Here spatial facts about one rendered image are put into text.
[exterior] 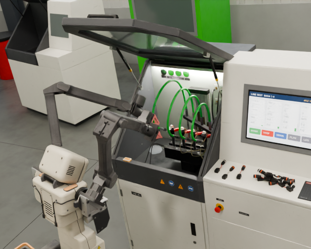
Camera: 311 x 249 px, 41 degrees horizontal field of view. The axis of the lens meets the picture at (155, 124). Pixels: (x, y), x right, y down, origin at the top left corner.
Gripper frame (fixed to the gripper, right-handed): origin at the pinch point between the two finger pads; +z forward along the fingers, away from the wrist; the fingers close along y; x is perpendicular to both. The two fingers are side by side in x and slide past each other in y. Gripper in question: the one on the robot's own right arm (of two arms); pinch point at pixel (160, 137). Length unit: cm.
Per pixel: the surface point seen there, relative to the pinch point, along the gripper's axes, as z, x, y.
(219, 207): 37, -31, -23
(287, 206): 37, -68, -6
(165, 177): 23.6, 4.5, -20.9
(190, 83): 32, 26, 43
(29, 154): 93, 278, -78
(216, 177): 27.6, -27.3, -7.8
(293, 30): 319, 158, 225
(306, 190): 41, -72, 6
